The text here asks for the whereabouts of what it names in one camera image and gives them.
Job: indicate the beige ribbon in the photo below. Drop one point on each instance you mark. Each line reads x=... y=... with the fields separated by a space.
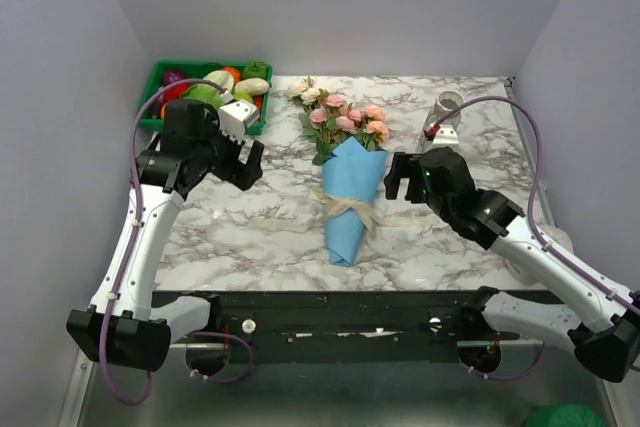
x=335 y=207

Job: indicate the purple toy eggplant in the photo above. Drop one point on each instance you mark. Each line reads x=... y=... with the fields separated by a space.
x=156 y=107

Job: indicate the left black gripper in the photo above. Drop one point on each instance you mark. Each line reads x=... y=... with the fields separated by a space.
x=253 y=169

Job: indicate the green plastic crate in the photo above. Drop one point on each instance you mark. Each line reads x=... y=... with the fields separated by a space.
x=195 y=69

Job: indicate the green toy bell pepper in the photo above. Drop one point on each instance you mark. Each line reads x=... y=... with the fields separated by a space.
x=255 y=69

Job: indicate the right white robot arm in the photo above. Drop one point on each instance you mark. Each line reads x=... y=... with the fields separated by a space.
x=597 y=319

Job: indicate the green cloth object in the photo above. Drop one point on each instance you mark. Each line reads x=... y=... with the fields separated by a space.
x=566 y=415

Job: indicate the red toy pepper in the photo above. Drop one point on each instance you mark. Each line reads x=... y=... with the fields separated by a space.
x=174 y=93

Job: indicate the white ribbed vase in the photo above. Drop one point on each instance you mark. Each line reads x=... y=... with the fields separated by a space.
x=444 y=103

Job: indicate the green toy apple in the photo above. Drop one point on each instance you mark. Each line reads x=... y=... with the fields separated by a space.
x=244 y=96

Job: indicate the orange toy fruit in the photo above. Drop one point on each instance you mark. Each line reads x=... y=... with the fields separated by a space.
x=234 y=72

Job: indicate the peach rose stem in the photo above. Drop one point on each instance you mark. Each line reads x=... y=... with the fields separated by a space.
x=375 y=129

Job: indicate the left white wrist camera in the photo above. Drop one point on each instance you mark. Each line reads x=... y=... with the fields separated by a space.
x=235 y=118

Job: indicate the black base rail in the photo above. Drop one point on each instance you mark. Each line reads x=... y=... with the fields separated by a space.
x=283 y=327

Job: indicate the white rose stem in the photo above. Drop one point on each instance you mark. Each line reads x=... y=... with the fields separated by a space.
x=305 y=92

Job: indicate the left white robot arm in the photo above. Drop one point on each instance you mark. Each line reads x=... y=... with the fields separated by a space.
x=120 y=326

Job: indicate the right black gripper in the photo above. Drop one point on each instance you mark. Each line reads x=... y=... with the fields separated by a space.
x=401 y=168

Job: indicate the toy napa cabbage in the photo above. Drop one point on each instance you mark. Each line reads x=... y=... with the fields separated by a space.
x=209 y=94

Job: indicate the purple toy onion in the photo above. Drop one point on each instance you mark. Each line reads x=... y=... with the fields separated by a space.
x=173 y=75

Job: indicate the blue wrapping paper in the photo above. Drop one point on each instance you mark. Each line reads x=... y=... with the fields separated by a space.
x=352 y=173

